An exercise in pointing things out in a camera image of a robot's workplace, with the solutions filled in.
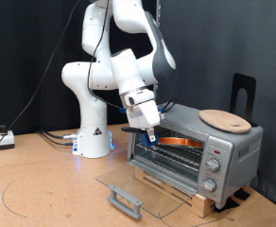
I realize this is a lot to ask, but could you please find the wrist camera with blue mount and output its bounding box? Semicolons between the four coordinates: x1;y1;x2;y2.
118;107;167;114

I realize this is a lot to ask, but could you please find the silver oven knob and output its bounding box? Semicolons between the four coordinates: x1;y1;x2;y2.
201;178;217;193
205;158;221;173

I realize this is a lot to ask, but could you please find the metal oven rack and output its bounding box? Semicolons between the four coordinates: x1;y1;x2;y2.
134;130;206;173

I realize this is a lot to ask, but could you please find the grey metal pole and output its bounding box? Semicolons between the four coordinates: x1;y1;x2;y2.
152;0;162;102

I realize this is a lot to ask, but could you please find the emergency stop button box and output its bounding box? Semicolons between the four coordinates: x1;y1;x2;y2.
0;124;16;151

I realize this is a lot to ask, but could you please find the silver toaster oven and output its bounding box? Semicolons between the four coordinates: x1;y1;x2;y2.
127;101;265;210

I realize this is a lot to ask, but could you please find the black foam pad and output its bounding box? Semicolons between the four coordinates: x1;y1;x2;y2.
233;188;250;201
214;197;240;214

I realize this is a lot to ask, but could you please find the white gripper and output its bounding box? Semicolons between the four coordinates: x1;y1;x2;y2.
127;99;162;143

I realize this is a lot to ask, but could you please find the black base cable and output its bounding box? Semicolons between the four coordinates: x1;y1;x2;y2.
38;128;79;141
38;131;76;147

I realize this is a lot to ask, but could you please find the long black power cable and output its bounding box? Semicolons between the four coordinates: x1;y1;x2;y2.
0;0;81;166

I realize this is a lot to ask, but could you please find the thin black camera cable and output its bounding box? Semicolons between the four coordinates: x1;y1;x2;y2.
87;0;179;114

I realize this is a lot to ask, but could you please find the glass oven door with handle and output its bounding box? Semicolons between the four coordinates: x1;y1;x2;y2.
95;158;198;220

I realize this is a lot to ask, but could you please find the white bread slice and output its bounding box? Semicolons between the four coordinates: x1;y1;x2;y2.
158;135;204;149

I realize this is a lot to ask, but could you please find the round wooden cutting board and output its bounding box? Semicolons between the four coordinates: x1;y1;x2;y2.
198;109;252;134

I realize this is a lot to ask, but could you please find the wooden block under oven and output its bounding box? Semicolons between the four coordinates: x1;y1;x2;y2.
133;166;216;219

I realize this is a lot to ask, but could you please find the black metal bookend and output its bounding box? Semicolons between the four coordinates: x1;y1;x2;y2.
230;73;259;128

